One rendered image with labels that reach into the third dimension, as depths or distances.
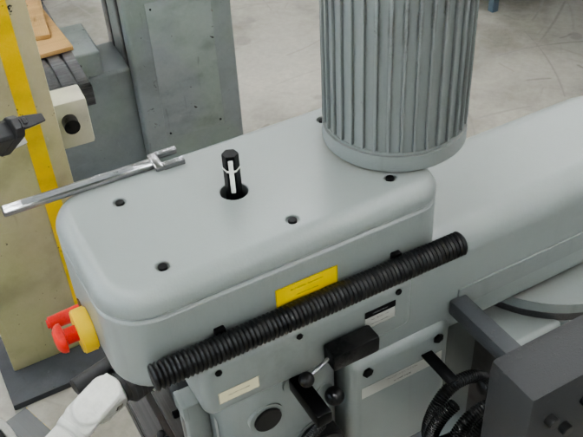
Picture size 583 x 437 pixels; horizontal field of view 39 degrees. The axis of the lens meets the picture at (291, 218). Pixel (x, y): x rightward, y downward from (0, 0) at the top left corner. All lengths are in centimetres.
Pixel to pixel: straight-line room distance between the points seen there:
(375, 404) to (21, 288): 215
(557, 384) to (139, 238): 54
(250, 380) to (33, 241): 212
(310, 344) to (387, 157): 28
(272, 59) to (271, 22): 55
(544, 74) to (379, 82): 432
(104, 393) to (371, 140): 83
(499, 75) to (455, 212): 405
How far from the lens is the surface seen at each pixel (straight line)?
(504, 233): 127
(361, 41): 100
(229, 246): 98
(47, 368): 350
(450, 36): 102
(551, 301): 141
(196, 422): 129
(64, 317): 121
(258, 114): 485
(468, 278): 128
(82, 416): 165
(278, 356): 111
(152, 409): 204
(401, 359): 128
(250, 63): 540
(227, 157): 103
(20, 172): 299
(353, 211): 103
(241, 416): 122
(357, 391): 127
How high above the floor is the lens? 252
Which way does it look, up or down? 39 degrees down
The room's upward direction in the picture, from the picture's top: 4 degrees counter-clockwise
